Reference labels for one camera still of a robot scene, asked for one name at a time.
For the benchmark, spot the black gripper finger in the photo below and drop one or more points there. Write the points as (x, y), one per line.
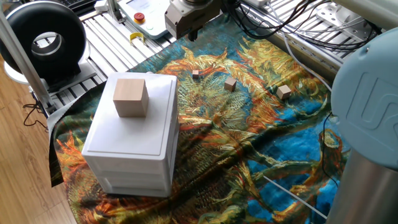
(196, 33)
(191, 36)

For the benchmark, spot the silver Schunk gripper body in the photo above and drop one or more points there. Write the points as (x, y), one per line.
(189, 21)

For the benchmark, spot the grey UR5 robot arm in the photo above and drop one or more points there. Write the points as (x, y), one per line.
(367, 109)

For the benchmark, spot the white plastic drawer cabinet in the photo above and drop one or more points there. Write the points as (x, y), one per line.
(130, 140)

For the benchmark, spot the white gripper mounting plate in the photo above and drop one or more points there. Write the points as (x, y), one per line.
(202, 7)

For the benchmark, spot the silver force torque sensor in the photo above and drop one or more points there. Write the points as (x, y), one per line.
(197, 2)

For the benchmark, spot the teach pendant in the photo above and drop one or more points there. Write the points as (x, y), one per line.
(152, 18)

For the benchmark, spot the tiny wooden cube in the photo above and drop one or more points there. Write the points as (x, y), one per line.
(195, 74)

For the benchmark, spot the yellow tape piece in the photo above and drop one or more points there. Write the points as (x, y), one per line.
(136, 35)

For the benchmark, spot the small wooden cube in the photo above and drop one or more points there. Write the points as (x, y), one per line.
(284, 92)
(230, 84)

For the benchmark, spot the large wooden cube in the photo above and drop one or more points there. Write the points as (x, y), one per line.
(130, 98)

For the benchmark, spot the sunflower painting cloth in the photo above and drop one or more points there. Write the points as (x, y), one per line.
(233, 130)

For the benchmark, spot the aluminium post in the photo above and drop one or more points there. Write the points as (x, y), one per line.
(28, 62)

